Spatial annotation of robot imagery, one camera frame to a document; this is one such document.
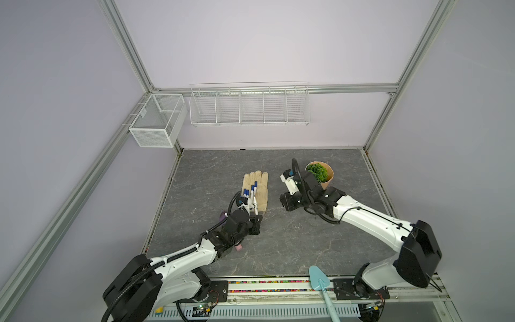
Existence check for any light blue shovel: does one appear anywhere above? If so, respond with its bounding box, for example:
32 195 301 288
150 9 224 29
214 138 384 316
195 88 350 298
308 266 340 322

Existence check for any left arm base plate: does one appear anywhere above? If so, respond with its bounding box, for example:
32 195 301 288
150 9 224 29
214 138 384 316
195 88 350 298
179 280 229 303

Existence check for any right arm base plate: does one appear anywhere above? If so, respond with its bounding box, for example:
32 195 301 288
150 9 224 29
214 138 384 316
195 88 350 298
332 278 390 301

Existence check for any white wire shelf basket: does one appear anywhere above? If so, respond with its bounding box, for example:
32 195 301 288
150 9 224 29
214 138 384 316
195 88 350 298
189 82 311 126

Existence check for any beige fabric glove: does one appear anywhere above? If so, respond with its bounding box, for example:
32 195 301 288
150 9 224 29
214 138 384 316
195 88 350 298
241 170 269 212

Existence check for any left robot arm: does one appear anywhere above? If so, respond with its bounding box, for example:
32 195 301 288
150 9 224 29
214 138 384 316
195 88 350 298
101 209 263 321

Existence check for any white marker pen six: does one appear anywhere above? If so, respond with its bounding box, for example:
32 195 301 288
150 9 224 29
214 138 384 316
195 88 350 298
252 196 259 215

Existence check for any tan pot with green plant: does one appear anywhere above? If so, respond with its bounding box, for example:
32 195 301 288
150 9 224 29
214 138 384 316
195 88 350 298
306 161 334 189

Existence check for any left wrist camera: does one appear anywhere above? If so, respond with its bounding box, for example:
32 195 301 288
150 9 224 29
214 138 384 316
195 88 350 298
236 195 252 212

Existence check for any white mesh box basket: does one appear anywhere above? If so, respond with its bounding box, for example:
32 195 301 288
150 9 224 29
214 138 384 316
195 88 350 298
129 93 187 148

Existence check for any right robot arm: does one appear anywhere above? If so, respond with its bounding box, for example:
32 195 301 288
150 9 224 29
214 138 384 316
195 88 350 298
280 169 443 299

